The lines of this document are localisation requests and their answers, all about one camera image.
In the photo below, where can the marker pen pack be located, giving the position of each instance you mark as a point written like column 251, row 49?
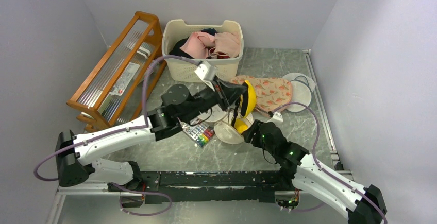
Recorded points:
column 201, row 134

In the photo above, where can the floral pink laundry bag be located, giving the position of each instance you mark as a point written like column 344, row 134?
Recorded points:
column 271, row 93

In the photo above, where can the pink bra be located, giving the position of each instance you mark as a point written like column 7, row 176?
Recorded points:
column 226, row 43

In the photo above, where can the yellow black item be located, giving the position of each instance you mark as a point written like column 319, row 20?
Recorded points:
column 243, row 108

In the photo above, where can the white mesh laundry bag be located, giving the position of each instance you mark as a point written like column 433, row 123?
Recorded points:
column 302, row 87

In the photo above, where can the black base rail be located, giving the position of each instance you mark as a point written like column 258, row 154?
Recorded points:
column 183, row 186

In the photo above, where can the cream plastic laundry basket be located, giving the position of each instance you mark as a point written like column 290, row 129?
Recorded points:
column 177, row 30

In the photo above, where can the dark navy garment in basket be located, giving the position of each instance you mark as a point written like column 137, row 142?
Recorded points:
column 178, row 52

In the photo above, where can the beige mesh laundry bag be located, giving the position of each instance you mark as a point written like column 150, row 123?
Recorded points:
column 221, row 122

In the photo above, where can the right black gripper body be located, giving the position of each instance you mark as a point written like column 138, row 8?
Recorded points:
column 257, row 140

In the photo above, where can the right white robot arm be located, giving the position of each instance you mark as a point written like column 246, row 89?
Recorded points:
column 302, row 170

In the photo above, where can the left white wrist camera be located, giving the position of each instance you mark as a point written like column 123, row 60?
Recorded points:
column 206, row 73

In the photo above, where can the pink garment in basket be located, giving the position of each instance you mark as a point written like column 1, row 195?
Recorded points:
column 197, row 45

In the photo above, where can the papers on shelf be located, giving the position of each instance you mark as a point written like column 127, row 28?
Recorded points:
column 132, row 70

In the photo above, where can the orange wooden shelf rack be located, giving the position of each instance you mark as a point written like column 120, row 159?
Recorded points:
column 99, row 110

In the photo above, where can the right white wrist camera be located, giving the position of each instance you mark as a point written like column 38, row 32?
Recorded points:
column 276, row 118

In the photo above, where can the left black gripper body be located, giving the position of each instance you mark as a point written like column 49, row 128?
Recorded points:
column 206, row 99

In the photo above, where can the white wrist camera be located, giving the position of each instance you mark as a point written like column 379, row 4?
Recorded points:
column 206, row 73
column 276, row 118

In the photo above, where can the red garment in basket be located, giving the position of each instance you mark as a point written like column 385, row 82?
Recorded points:
column 220, row 56

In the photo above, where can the aluminium frame rail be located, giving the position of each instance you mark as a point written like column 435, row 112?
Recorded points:
column 135, row 199

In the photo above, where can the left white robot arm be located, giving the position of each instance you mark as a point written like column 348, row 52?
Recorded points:
column 80, row 156

